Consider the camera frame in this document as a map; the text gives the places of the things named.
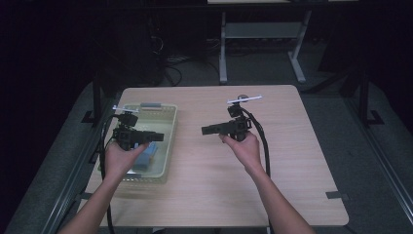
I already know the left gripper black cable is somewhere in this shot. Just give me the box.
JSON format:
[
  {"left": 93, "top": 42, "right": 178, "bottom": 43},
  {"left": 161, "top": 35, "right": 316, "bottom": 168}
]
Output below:
[{"left": 98, "top": 113, "right": 125, "bottom": 234}]

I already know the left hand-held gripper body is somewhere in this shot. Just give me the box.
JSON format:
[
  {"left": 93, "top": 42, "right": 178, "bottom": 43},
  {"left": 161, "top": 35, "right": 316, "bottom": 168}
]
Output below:
[{"left": 112, "top": 105, "right": 144, "bottom": 151}]

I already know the tangle of floor cables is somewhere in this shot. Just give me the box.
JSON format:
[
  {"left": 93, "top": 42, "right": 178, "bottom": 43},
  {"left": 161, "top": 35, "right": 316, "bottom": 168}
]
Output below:
[{"left": 148, "top": 32, "right": 222, "bottom": 88}]

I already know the black metal stand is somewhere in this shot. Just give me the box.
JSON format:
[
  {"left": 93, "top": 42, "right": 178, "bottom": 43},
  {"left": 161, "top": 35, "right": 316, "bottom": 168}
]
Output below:
[
  {"left": 81, "top": 71, "right": 105, "bottom": 125},
  {"left": 356, "top": 69, "right": 386, "bottom": 129}
]

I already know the pale yellow plastic basket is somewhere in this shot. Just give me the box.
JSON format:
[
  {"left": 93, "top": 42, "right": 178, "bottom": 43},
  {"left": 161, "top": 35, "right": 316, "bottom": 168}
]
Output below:
[{"left": 96, "top": 102, "right": 179, "bottom": 184}]

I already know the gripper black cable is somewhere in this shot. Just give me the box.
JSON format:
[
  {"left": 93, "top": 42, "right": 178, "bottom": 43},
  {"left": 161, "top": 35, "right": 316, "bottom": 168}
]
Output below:
[
  {"left": 98, "top": 113, "right": 125, "bottom": 234},
  {"left": 241, "top": 106, "right": 273, "bottom": 234}
]

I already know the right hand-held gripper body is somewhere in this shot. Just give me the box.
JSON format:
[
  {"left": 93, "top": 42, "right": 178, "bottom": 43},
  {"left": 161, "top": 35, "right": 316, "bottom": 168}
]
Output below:
[{"left": 225, "top": 95, "right": 263, "bottom": 142}]

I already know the person's right hand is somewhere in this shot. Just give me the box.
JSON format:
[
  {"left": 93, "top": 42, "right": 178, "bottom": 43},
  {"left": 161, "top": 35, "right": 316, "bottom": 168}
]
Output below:
[{"left": 219, "top": 131, "right": 265, "bottom": 176}]

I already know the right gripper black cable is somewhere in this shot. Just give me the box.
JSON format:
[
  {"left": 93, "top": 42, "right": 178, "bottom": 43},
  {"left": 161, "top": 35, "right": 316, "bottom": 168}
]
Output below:
[{"left": 241, "top": 106, "right": 273, "bottom": 234}]

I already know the person's left hand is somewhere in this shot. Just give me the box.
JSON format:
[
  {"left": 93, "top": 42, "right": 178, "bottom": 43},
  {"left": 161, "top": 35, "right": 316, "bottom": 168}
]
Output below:
[{"left": 103, "top": 141, "right": 151, "bottom": 180}]

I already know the blue knit glove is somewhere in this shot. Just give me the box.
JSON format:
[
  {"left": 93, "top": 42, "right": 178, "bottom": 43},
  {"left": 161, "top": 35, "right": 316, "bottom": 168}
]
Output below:
[{"left": 131, "top": 141, "right": 160, "bottom": 173}]

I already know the white metal table frame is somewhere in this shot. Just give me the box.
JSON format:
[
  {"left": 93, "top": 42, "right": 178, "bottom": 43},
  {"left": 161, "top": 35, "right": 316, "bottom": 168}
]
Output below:
[{"left": 218, "top": 9, "right": 313, "bottom": 85}]

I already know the grey metal rail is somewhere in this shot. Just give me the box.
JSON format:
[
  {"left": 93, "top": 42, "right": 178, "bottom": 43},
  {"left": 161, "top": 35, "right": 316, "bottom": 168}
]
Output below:
[
  {"left": 344, "top": 96, "right": 413, "bottom": 225},
  {"left": 40, "top": 97, "right": 115, "bottom": 234}
]

